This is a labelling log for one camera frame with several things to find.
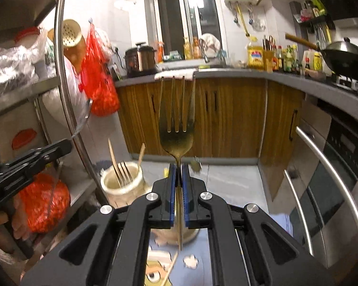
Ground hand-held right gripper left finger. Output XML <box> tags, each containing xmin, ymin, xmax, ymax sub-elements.
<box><xmin>19</xmin><ymin>163</ymin><xmax>177</xmax><ymax>286</ymax></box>

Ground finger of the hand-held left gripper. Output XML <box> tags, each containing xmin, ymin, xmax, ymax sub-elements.
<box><xmin>0</xmin><ymin>139</ymin><xmax>73</xmax><ymax>183</ymax></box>
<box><xmin>0</xmin><ymin>162</ymin><xmax>49</xmax><ymax>212</ymax></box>

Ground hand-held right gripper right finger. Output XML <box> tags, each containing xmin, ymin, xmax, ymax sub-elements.
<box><xmin>181</xmin><ymin>164</ymin><xmax>336</xmax><ymax>286</ymax></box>

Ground beige barrel utensil holder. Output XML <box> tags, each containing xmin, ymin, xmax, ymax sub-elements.
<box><xmin>100</xmin><ymin>161</ymin><xmax>145</xmax><ymax>209</ymax></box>

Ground wooden utensil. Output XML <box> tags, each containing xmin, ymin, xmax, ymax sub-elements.
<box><xmin>108</xmin><ymin>138</ymin><xmax>122</xmax><ymax>186</ymax></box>
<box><xmin>136</xmin><ymin>143</ymin><xmax>146</xmax><ymax>169</ymax></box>

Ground white tub red lid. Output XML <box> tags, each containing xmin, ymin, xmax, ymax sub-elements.
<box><xmin>10</xmin><ymin>128</ymin><xmax>39</xmax><ymax>158</ymax></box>
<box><xmin>14</xmin><ymin>26</ymin><xmax>46</xmax><ymax>46</ymax></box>

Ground red mesh bag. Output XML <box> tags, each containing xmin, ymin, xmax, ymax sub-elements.
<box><xmin>18</xmin><ymin>173</ymin><xmax>71</xmax><ymax>234</ymax></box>

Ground white plastic bag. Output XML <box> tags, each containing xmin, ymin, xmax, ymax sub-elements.
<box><xmin>42</xmin><ymin>55</ymin><xmax>92</xmax><ymax>139</ymax></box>

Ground crumpled clear plastic bag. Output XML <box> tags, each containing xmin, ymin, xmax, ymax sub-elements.
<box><xmin>0</xmin><ymin>28</ymin><xmax>53</xmax><ymax>103</ymax></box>

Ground thin wooden stick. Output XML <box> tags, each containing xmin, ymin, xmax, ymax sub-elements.
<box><xmin>161</xmin><ymin>252</ymin><xmax>180</xmax><ymax>286</ymax></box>

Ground blue printed tablecloth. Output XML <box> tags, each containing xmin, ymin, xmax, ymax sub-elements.
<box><xmin>146</xmin><ymin>213</ymin><xmax>293</xmax><ymax>286</ymax></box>

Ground wooden base cabinets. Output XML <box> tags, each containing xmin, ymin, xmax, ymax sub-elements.
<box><xmin>116</xmin><ymin>76</ymin><xmax>305</xmax><ymax>202</ymax></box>

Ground hanging red plastic bag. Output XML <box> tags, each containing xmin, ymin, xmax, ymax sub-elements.
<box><xmin>80</xmin><ymin>24</ymin><xmax>121</xmax><ymax>117</ymax></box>

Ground metal storage rack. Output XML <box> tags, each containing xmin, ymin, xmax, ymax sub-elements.
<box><xmin>0</xmin><ymin>0</ymin><xmax>108</xmax><ymax>275</ymax></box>

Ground gold strainer ladle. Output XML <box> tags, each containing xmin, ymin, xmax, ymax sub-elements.
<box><xmin>47</xmin><ymin>19</ymin><xmax>87</xmax><ymax>66</ymax></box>

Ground brown electric pressure cooker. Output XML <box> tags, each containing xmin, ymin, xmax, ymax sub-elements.
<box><xmin>125</xmin><ymin>42</ymin><xmax>158</xmax><ymax>78</ymax></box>

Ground metal faucet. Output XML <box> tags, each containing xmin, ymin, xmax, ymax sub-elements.
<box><xmin>200</xmin><ymin>39</ymin><xmax>210</xmax><ymax>63</ymax></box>

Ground orange bottle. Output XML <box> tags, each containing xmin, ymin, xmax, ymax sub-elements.
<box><xmin>192</xmin><ymin>36</ymin><xmax>201</xmax><ymax>60</ymax></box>

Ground white rag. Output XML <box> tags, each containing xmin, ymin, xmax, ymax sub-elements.
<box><xmin>201</xmin><ymin>33</ymin><xmax>221</xmax><ymax>51</ymax></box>

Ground yellow cooking oil bottle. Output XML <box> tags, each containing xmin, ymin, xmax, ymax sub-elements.
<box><xmin>247</xmin><ymin>37</ymin><xmax>265</xmax><ymax>70</ymax></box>

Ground stainless steel oven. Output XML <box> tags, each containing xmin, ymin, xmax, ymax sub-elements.
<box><xmin>283</xmin><ymin>107</ymin><xmax>358</xmax><ymax>275</ymax></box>

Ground wooden knife block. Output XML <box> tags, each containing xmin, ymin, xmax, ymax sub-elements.
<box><xmin>263</xmin><ymin>35</ymin><xmax>277</xmax><ymax>72</ymax></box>

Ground row of condiment bottles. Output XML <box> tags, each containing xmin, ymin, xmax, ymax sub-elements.
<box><xmin>271</xmin><ymin>45</ymin><xmax>326</xmax><ymax>78</ymax></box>

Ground kitchen window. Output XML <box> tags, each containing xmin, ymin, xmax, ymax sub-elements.
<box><xmin>151</xmin><ymin>0</ymin><xmax>228</xmax><ymax>58</ymax></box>

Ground gas stove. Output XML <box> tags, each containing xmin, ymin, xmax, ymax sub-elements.
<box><xmin>331</xmin><ymin>71</ymin><xmax>358</xmax><ymax>96</ymax></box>

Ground black wok with lid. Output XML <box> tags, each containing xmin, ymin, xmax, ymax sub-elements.
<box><xmin>285</xmin><ymin>33</ymin><xmax>358</xmax><ymax>83</ymax></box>

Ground yellow gas hose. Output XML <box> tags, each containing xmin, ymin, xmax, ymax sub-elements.
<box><xmin>237</xmin><ymin>4</ymin><xmax>251</xmax><ymax>38</ymax></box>

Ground wall spice rack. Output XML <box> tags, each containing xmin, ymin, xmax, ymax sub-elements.
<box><xmin>289</xmin><ymin>0</ymin><xmax>336</xmax><ymax>34</ymax></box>

